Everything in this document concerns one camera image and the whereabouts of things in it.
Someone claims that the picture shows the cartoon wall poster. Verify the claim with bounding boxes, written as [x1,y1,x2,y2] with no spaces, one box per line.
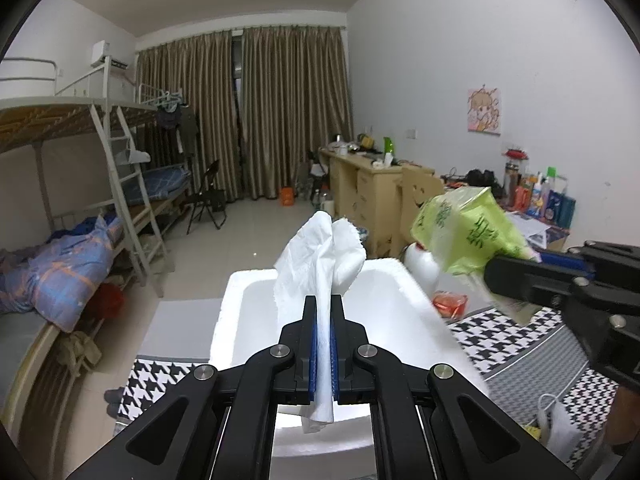
[467,87,502,136]

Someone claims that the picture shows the light wooden desk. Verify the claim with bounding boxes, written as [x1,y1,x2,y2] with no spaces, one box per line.
[320,147,446,261]

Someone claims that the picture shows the white foam box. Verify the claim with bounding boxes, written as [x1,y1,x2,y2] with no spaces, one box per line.
[207,258,493,461]

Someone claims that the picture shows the white air conditioner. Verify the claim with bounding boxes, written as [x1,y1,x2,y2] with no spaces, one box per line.
[90,40,130,70]

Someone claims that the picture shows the desk with patterned cover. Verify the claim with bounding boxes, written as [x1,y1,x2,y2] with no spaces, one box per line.
[442,170,576,256]

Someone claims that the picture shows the brown curtain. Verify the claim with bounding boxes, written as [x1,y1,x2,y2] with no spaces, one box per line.
[136,30,241,203]
[241,25,356,201]

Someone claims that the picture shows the white metal bunk bed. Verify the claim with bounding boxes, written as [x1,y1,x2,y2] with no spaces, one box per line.
[0,57,193,361]

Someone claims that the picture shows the red cloth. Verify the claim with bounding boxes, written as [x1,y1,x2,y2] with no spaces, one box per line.
[95,282,126,318]

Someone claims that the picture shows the white lotion pump bottle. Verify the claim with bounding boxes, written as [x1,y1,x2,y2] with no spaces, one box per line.
[402,241,441,296]

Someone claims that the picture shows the white paper tissue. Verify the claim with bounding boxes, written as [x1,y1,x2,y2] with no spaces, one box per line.
[274,211,367,436]

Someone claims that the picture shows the white papers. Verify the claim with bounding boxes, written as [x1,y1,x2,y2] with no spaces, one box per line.
[505,212,551,248]

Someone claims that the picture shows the person's right forearm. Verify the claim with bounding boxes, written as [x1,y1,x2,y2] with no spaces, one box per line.
[607,387,638,446]

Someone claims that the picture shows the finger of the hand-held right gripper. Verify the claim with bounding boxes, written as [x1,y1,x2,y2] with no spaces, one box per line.
[540,241,640,306]
[482,255,640,391]

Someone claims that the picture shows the black folding chair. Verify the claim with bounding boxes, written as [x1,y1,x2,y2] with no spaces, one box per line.
[186,159,228,235]

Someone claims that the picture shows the khaki cloth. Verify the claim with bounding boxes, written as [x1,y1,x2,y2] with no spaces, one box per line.
[55,330,103,376]

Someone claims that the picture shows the green tissue packet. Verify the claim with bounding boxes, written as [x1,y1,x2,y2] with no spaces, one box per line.
[410,186,543,326]

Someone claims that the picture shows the hanging dark clothes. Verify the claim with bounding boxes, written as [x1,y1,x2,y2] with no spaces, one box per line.
[155,105,198,156]

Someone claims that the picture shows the houndstooth tablecloth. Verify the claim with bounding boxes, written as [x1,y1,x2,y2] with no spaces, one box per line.
[114,305,636,480]

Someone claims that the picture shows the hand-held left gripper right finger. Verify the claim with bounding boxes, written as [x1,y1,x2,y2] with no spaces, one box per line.
[330,296,581,480]

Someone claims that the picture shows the white bed ladder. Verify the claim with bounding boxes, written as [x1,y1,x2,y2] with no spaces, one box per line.
[90,102,168,298]

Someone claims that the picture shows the white hanging bag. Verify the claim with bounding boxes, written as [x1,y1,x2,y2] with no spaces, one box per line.
[117,137,151,166]

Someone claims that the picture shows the group of toiletry bottles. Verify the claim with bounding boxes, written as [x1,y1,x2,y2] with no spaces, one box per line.
[502,145,576,228]

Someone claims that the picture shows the white plastic bag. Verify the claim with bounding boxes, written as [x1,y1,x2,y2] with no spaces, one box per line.
[537,394,583,463]

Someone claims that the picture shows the wooden chair with smiley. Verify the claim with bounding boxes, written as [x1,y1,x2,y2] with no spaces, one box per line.
[400,166,446,246]

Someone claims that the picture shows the red snack packet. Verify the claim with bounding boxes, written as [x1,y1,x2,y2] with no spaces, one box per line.
[431,290,471,320]

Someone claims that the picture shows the blue plaid blanket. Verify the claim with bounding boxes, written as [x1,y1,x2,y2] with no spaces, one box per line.
[0,215,126,333]

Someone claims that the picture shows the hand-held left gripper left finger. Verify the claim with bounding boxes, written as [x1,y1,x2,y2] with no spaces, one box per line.
[65,296,321,480]

